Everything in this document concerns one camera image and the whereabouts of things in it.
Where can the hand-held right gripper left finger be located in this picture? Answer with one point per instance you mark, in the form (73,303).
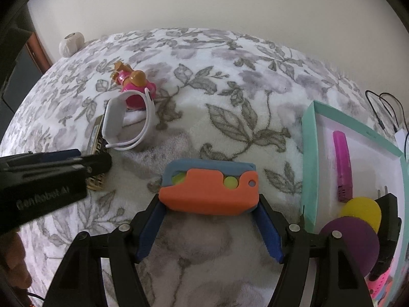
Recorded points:
(150,230)

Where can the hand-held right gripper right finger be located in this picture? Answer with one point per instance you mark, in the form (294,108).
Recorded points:
(270,233)

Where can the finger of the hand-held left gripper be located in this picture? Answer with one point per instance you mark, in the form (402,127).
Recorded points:
(97,164)
(60,155)

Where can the gold and black patterned box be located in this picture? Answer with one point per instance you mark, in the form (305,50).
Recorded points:
(97,134)

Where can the orange and blue plastic toy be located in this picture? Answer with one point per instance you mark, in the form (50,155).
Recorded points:
(207,195)

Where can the magenta packet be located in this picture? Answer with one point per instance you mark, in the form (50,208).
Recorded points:
(342,160)

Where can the pink perforated toy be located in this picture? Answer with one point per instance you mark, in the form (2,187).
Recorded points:
(380,283)

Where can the black power adapter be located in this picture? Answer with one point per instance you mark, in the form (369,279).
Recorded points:
(389,217)

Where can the person's left hand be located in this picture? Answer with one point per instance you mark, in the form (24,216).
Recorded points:
(16,255)

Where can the white smartwatch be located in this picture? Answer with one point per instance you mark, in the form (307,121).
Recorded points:
(111,118)

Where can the brown bear figurine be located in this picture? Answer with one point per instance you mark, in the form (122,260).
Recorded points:
(137,92)

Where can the purple and yellow toy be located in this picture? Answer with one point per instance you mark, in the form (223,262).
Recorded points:
(361,212)

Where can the dark wooden cabinet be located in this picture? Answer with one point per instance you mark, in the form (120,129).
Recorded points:
(19,64)

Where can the beige knitted ball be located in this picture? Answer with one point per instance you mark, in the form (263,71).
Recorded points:
(72,44)

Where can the floral fleece blanket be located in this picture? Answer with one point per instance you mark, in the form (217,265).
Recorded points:
(223,86)

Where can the white charger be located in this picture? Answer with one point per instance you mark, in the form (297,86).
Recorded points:
(402,142)

